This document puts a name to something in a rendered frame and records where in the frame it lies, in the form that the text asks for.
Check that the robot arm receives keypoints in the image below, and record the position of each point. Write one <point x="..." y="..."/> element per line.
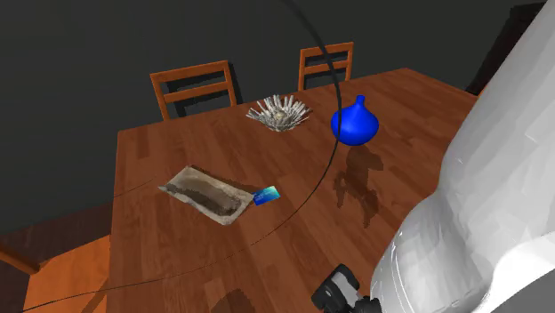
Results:
<point x="498" y="173"/>

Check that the white spiky bowl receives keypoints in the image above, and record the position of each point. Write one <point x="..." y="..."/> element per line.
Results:
<point x="279" y="115"/>

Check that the beige rectangular tray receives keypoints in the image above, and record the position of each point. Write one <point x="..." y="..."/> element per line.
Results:
<point x="208" y="195"/>

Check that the blue round vase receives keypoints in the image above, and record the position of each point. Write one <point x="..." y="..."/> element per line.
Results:
<point x="354" y="125"/>

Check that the wooden chair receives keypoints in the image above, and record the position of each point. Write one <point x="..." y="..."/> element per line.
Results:
<point x="195" y="73"/>
<point x="65" y="277"/>
<point x="323" y="52"/>

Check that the wooden dining table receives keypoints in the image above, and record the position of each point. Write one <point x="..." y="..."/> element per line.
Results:
<point x="195" y="260"/>

